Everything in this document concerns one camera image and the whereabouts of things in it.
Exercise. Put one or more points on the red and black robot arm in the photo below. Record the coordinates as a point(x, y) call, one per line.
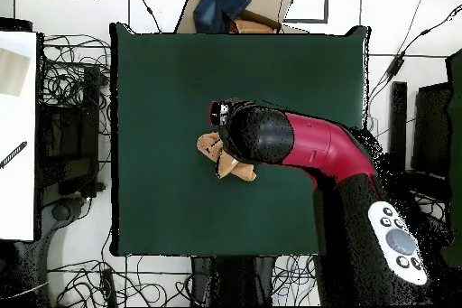
point(317, 141)

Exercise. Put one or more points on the peach terry towel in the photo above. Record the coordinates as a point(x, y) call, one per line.
point(231, 170)

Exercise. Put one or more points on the dark green table cloth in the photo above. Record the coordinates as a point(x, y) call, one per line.
point(162, 87)

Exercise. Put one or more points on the orange cloth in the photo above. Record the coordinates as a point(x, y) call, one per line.
point(252, 28)

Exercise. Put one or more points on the blue jeans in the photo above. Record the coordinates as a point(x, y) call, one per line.
point(216, 4)

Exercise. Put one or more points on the black equipment stand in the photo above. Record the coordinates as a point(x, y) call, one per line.
point(90, 87)

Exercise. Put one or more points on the office chair base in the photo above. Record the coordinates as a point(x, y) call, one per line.
point(61, 212)

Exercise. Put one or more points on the black power strip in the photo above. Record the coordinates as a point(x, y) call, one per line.
point(109, 286)

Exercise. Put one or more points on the black striped tool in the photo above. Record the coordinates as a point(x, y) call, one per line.
point(14, 153)

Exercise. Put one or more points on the beige block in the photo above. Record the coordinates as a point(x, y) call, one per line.
point(12, 73)

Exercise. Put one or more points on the white table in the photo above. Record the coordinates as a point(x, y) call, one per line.
point(18, 196)

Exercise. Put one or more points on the black panel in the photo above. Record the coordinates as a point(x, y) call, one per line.
point(431, 131)

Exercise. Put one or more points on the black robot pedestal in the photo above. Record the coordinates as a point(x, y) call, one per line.
point(234, 282)

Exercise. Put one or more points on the black upright post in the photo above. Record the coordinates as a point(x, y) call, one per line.
point(397, 123)

